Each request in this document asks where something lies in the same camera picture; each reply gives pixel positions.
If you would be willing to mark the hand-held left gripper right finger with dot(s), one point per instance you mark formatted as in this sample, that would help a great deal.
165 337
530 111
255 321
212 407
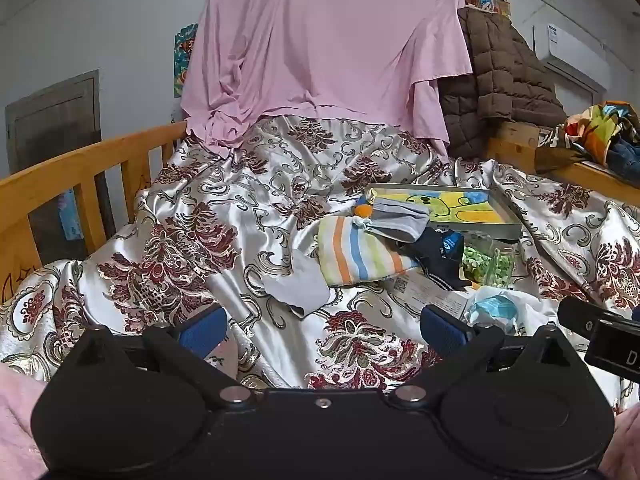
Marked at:
442 332

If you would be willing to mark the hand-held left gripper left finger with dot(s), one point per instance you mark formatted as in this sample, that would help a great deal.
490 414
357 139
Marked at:
202 332

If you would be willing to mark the dark navy sock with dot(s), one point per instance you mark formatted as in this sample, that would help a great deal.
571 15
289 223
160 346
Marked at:
435 255

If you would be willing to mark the bag of green candies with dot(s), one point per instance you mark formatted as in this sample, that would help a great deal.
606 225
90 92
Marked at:
487 265

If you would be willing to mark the grey cloth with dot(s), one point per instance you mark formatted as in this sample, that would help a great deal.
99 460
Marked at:
300 285

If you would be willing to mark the striped towel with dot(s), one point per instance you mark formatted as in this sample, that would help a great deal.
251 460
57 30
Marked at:
355 255

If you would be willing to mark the grey sock orange toe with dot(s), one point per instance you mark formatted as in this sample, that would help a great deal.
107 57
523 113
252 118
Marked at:
400 217

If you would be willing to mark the orange ball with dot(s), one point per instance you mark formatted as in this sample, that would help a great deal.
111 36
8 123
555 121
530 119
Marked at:
364 210

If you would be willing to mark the pink patterned sock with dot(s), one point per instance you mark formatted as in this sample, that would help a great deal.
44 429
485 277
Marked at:
222 360

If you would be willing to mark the white paper sheet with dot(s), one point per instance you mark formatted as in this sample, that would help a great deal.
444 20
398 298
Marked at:
430 295

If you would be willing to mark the blue face mask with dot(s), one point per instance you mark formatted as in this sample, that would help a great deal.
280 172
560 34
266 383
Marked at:
492 307

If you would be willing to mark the floral satin bedspread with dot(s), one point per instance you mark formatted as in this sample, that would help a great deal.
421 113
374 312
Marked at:
250 185

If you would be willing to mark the blue tissue packet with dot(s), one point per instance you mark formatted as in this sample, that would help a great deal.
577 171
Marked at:
71 215

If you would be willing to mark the blue jeans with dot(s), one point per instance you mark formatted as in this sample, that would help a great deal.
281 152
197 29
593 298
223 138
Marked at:
627 157

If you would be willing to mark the olive printed cloth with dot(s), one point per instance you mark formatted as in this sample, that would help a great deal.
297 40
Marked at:
555 150

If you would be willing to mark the colourful clothes pile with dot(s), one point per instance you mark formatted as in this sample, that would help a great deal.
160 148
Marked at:
600 125

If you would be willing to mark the brown quilted jacket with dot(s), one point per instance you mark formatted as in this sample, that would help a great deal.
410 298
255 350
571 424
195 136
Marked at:
500 70

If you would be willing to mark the grey wooden door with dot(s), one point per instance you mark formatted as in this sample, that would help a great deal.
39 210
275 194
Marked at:
50 110

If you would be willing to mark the white air conditioner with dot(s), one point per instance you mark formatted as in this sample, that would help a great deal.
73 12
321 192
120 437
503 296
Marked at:
570 47

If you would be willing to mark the pink hanging sheet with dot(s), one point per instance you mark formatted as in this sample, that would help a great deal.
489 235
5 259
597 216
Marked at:
325 35

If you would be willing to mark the wooden bed frame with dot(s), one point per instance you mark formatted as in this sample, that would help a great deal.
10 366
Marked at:
515 140

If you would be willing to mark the wooden bed rail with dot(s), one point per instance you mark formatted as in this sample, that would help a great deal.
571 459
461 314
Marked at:
50 175

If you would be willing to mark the blue patterned wall poster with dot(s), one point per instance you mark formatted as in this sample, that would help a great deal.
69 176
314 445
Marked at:
181 60

